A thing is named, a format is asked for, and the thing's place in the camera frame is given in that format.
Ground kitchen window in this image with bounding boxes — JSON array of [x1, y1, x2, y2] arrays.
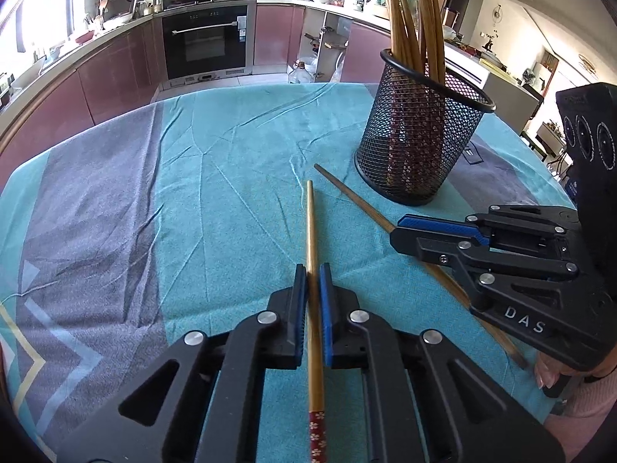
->
[[0, 0, 79, 61]]

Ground plastic cooking oil bottle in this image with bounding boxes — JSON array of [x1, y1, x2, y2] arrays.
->
[[288, 60, 314, 86]]

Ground person's right forearm pink sleeve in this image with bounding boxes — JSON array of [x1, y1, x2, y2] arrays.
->
[[544, 353, 617, 463]]

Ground red-tipped wooden chopstick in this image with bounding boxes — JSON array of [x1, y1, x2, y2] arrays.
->
[[314, 163, 529, 370], [305, 179, 330, 463]]

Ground teal and grey tablecloth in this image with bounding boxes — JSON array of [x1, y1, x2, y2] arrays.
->
[[0, 82, 580, 463]]

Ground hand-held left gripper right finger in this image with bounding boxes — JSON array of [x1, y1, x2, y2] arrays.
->
[[319, 264, 565, 463]]

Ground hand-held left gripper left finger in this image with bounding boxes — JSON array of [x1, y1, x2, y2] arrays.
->
[[57, 264, 310, 463]]

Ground black built-in oven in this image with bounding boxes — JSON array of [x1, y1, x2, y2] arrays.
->
[[160, 2, 256, 83]]

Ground person's right hand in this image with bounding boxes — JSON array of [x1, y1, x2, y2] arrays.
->
[[534, 354, 561, 390]]

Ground bundle of wooden chopsticks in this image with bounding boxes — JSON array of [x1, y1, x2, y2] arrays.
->
[[373, 0, 449, 189]]

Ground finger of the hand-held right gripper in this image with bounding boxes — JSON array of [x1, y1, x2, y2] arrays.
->
[[396, 205, 580, 252], [389, 228, 580, 309]]

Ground pink kitchen island counter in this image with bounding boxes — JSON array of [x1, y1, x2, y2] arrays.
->
[[255, 1, 541, 123]]

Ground black mesh utensil holder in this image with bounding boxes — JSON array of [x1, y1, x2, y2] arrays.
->
[[354, 48, 497, 206]]

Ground pink base cabinets with counter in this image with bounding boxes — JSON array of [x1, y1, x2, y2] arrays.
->
[[0, 14, 167, 180]]

